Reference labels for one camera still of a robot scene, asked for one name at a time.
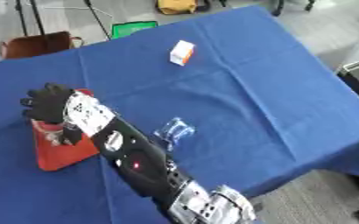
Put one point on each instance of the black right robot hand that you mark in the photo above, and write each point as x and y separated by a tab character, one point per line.
47	102

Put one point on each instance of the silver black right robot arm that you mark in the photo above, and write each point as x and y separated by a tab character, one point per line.
136	154

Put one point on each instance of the red open box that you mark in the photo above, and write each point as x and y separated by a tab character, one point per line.
65	154

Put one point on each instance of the green box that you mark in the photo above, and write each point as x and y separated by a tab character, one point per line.
132	29

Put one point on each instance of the white and orange small box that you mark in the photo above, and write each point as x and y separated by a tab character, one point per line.
181	52

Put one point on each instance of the brown bag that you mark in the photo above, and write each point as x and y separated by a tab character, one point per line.
37	46

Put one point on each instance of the black tripod leg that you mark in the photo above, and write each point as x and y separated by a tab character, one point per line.
20	17
37	17
97	19

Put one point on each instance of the clear plastic packet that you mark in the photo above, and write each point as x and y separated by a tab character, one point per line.
175	131

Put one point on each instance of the yellow bag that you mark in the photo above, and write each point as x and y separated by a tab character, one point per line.
176	6

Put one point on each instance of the black chair base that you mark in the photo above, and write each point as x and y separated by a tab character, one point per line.
291	6

